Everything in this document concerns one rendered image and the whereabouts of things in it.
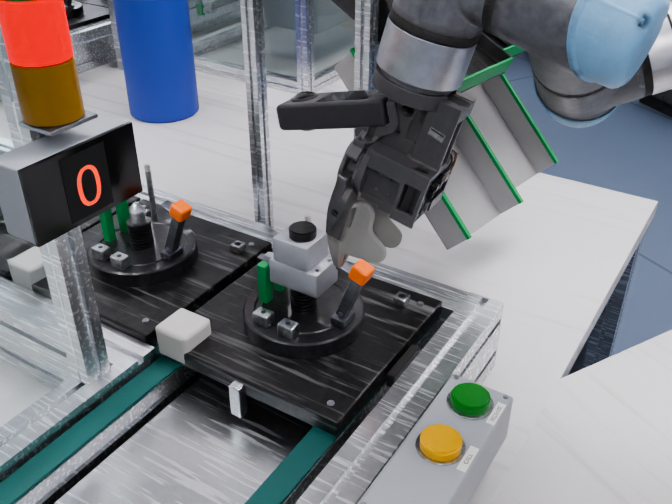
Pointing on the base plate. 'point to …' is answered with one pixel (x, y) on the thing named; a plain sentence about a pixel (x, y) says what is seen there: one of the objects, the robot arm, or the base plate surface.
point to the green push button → (470, 399)
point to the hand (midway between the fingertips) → (335, 252)
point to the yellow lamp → (49, 93)
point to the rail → (411, 398)
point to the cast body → (302, 259)
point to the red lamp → (35, 32)
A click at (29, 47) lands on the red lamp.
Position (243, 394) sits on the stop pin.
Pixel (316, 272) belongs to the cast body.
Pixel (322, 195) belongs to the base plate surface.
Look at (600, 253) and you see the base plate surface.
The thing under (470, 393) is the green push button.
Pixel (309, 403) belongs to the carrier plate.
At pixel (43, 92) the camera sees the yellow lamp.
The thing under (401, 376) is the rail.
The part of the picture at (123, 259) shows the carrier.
